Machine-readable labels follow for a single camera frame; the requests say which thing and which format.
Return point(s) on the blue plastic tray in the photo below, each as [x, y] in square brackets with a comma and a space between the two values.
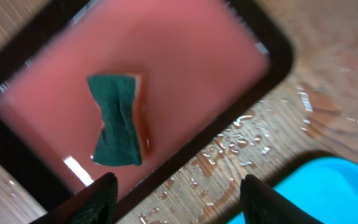
[325, 188]

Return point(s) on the dark tray with red liquid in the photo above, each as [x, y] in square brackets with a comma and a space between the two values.
[202, 64]

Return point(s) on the green scrub sponge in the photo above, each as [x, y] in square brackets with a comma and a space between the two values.
[117, 143]

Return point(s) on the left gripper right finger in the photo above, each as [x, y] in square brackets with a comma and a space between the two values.
[261, 204]

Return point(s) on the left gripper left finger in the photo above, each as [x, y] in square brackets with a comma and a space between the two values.
[96, 204]

